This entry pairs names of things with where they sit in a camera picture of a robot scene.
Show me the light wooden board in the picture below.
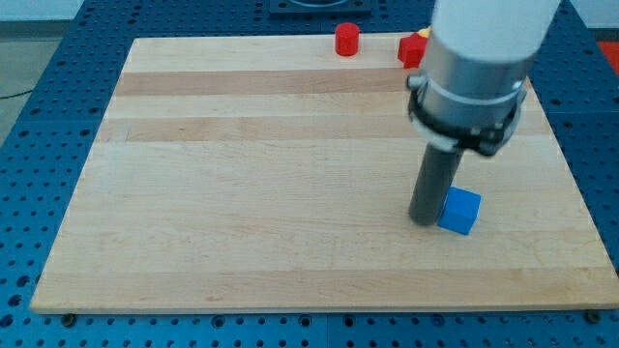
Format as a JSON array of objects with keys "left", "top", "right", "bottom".
[{"left": 30, "top": 34, "right": 618, "bottom": 314}]

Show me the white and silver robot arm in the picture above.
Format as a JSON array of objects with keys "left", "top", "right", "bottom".
[{"left": 406, "top": 0, "right": 560, "bottom": 226}]

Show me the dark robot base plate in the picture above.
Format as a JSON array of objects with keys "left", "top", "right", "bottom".
[{"left": 267, "top": 0, "right": 372, "bottom": 15}]

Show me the red cylinder block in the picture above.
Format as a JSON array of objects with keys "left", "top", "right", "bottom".
[{"left": 335, "top": 22, "right": 360, "bottom": 57}]

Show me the red angular block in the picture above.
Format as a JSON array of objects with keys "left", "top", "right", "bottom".
[{"left": 398, "top": 33, "right": 428, "bottom": 69}]

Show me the yellow block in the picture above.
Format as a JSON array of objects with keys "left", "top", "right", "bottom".
[{"left": 417, "top": 27, "right": 430, "bottom": 39}]

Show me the black cable on floor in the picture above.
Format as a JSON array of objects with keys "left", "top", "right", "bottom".
[{"left": 0, "top": 88, "right": 34, "bottom": 101}]

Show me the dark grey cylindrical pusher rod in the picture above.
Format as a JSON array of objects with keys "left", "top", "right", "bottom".
[{"left": 408, "top": 144, "right": 463, "bottom": 226}]

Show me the blue cube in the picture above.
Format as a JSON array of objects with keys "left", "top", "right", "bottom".
[{"left": 437, "top": 187, "right": 482, "bottom": 235}]

